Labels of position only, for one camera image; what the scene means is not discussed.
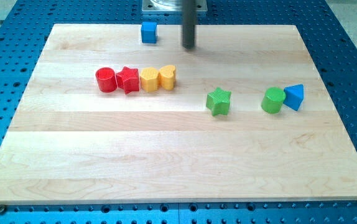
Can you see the yellow heart block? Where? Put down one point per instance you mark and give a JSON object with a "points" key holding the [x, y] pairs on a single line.
{"points": [[167, 77]]}

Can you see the yellow hexagon block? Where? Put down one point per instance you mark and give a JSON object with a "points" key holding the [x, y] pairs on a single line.
{"points": [[149, 79]]}

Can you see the green star block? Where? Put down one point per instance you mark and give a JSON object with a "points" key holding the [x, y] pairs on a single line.
{"points": [[218, 101]]}

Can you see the red star block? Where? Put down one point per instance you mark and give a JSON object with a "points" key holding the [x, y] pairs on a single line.
{"points": [[128, 79]]}

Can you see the red cylinder block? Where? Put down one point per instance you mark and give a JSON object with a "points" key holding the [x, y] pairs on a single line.
{"points": [[106, 79]]}

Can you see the blue cube block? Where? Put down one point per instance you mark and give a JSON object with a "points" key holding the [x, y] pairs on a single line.
{"points": [[149, 32]]}

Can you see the green cylinder block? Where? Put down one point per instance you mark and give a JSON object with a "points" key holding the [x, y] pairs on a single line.
{"points": [[273, 100]]}

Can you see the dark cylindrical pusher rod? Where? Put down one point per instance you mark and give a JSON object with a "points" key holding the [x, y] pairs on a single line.
{"points": [[188, 24]]}

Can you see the light wooden board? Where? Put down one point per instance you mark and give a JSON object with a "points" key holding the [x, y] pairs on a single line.
{"points": [[70, 143]]}

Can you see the blue triangle block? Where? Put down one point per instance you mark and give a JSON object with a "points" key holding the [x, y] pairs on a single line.
{"points": [[294, 96]]}

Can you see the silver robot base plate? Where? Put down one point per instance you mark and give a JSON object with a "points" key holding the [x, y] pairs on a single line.
{"points": [[159, 6]]}

